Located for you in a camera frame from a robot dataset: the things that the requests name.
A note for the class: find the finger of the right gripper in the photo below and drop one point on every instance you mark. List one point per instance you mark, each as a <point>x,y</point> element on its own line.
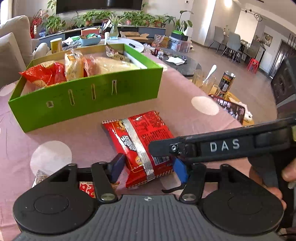
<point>166,147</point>

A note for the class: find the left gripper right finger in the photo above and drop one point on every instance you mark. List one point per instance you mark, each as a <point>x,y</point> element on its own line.
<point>192,178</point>

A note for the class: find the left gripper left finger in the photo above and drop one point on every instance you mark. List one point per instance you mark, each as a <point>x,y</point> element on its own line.
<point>104,174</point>

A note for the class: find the red noodle packet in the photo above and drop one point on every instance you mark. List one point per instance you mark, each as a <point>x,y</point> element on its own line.
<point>132,136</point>

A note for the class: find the red orange snack bag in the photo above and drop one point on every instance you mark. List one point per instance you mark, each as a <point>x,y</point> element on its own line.
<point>45,74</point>

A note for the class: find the glass cup with spoon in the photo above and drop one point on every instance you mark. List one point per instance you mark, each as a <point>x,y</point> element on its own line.
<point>204,81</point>

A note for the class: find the black drink can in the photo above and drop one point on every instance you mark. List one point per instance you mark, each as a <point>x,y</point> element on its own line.
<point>225,83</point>

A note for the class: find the pink polka dot tablecloth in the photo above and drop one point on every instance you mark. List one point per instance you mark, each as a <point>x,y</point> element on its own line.
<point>83,140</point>

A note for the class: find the dark round side table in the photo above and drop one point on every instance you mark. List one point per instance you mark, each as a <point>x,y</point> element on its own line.
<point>178,60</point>

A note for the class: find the green cardboard box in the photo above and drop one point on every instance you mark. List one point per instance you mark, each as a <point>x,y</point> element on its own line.
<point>87,95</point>

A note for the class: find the white round coffee table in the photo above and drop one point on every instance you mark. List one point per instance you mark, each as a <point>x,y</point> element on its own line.
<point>139,46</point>

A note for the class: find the grey dining chair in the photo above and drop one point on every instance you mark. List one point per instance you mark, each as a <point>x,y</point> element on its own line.
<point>234,44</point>

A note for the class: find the cardboard box on floor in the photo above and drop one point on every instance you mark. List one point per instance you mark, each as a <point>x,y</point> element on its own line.
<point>135,36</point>

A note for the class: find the yellow can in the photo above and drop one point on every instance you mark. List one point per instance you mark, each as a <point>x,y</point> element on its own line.
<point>56,45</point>

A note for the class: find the beige sofa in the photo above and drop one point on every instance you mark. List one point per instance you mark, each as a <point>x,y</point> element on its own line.
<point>18,49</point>

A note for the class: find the wall television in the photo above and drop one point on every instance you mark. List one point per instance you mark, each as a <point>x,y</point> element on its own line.
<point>63,6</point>

